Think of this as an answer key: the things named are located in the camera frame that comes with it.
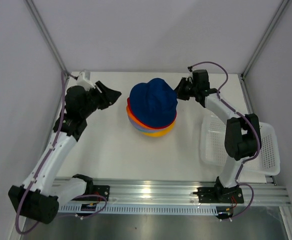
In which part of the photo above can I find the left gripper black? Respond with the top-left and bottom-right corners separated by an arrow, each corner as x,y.
81,81 -> 122,118

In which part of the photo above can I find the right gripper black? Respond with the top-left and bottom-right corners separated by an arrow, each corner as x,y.
169,78 -> 198,101

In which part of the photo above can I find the red hat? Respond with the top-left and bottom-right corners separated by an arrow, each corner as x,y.
127,97 -> 177,127

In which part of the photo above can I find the orange bucket hat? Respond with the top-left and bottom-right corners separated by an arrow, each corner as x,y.
126,105 -> 176,130

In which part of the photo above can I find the blue cap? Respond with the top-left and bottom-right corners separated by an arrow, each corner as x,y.
129,78 -> 178,114

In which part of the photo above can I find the lavender bucket hat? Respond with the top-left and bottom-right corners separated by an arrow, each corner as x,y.
128,118 -> 152,129

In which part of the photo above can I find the teal bucket hat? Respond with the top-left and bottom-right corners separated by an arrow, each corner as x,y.
137,128 -> 161,133

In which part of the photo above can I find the yellow bucket hat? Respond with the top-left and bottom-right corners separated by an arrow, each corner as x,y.
142,121 -> 176,138

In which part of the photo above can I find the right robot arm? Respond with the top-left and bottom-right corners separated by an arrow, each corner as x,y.
174,70 -> 262,204

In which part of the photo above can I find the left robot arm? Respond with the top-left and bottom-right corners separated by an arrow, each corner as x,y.
8,81 -> 122,224

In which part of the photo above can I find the white plastic basket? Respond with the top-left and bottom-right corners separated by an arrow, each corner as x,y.
200,115 -> 281,176

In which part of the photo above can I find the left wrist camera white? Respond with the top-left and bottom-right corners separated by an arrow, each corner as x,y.
76,70 -> 94,91

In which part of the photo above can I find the right aluminium frame post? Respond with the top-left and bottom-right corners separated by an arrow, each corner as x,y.
241,0 -> 292,80

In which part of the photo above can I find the aluminium frame post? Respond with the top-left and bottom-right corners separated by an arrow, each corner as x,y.
23,0 -> 69,76
241,0 -> 292,80

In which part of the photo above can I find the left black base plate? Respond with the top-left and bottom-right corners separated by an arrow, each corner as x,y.
85,185 -> 111,202

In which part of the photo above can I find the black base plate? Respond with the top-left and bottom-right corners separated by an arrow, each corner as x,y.
192,185 -> 244,204
85,185 -> 111,202

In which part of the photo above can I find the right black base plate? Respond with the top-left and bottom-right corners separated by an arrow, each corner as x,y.
192,185 -> 244,204

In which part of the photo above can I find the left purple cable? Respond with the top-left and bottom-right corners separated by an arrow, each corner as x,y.
15,71 -> 78,235

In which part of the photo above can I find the purple cable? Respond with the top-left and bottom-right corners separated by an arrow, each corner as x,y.
187,61 -> 262,216
15,71 -> 78,235

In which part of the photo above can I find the white slotted cable duct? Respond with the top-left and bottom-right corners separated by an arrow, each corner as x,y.
58,203 -> 218,216

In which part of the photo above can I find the left aluminium frame post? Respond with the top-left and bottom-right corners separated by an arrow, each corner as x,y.
23,0 -> 69,76

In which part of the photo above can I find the aluminium mounting rail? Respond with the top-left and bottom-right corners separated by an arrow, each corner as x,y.
53,176 -> 292,206

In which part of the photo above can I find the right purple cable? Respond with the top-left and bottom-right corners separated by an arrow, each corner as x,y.
187,61 -> 262,216

